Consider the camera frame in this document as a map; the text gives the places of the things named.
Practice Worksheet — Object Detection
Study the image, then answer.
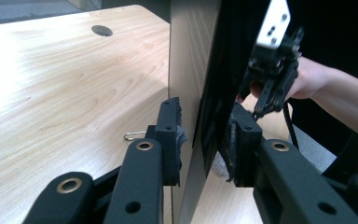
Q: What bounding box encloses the panda print picture board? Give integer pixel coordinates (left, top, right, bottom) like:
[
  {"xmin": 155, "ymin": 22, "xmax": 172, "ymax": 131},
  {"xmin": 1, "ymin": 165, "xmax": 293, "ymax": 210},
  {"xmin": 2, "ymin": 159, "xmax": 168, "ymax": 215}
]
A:
[{"xmin": 167, "ymin": 0, "xmax": 272, "ymax": 224}]

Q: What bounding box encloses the silver wire hook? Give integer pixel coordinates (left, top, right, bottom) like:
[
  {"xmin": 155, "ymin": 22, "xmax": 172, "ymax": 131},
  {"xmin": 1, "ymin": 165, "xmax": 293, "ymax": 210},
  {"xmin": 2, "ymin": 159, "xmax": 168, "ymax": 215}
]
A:
[{"xmin": 123, "ymin": 130, "xmax": 147, "ymax": 142}]

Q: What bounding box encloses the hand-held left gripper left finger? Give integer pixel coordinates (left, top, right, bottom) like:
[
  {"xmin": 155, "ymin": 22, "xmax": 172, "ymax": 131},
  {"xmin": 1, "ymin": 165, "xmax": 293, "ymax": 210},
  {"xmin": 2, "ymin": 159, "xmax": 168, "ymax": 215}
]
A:
[{"xmin": 145, "ymin": 96, "xmax": 188, "ymax": 188}]

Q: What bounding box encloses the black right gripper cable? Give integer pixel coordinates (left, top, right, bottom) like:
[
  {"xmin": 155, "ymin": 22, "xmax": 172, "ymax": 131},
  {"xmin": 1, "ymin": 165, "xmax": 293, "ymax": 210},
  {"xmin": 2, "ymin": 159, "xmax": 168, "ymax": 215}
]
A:
[{"xmin": 282, "ymin": 102, "xmax": 300, "ymax": 151}]

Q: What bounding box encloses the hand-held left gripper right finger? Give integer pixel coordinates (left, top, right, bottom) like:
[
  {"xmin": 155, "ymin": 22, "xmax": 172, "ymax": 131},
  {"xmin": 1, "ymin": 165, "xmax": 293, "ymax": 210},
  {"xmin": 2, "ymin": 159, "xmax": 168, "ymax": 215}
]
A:
[{"xmin": 225, "ymin": 102, "xmax": 264, "ymax": 189}]

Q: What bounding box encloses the gray knitted cloth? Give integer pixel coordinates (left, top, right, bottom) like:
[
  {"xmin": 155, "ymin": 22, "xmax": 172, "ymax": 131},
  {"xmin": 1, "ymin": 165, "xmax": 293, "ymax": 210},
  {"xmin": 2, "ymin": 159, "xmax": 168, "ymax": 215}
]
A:
[{"xmin": 211, "ymin": 151, "xmax": 231, "ymax": 181}]

